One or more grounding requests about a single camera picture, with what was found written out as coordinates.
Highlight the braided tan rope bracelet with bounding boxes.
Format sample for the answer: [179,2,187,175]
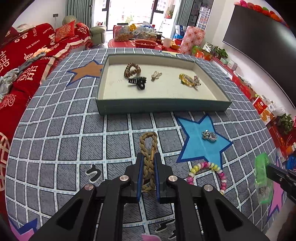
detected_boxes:
[139,131,159,193]

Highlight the silver heart pendant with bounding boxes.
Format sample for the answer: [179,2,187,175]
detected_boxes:
[202,130,218,143]

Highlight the grey grid star blanket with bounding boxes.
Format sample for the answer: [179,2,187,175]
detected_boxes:
[6,49,278,232]

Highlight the silver crystal hair clip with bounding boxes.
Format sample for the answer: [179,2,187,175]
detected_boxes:
[193,75,201,88]

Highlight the green potted plant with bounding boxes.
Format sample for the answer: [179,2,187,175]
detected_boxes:
[213,46,228,59]

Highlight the beige bow hair clip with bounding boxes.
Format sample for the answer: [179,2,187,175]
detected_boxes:
[151,71,162,81]

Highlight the black hair claw clip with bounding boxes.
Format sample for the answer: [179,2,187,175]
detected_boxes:
[128,77,147,90]

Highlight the teal shallow cardboard tray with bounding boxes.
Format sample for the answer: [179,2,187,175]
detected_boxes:
[96,54,232,115]

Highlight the grey floral crumpled cloth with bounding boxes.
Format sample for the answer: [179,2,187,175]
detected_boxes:
[0,51,46,101]

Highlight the red floral gift box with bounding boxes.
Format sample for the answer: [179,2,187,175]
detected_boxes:
[179,26,205,55]

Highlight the white mug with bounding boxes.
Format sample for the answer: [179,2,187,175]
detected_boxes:
[163,38,172,48]

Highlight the red plastic basin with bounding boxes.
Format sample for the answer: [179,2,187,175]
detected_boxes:
[133,40,158,49]

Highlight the red round table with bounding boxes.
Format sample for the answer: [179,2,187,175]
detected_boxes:
[108,39,179,53]

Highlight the red wedding bed cover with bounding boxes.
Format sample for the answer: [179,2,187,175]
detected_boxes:
[1,21,92,213]

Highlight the beige armchair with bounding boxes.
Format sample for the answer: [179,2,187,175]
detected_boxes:
[62,15,107,46]

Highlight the red embroidered pillow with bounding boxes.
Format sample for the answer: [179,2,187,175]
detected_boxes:
[55,21,75,43]

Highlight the green grey curtain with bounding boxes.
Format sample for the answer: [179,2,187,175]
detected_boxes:
[65,0,93,27]

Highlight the pastel beaded bracelet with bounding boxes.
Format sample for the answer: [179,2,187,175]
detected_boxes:
[186,161,228,195]

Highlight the yellow gold bracelet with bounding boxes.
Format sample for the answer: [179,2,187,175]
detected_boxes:
[179,73,196,88]

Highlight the black wall television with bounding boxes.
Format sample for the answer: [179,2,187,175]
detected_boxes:
[223,6,295,106]

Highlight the brown spiral hair tie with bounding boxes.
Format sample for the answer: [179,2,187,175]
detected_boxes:
[123,62,142,79]

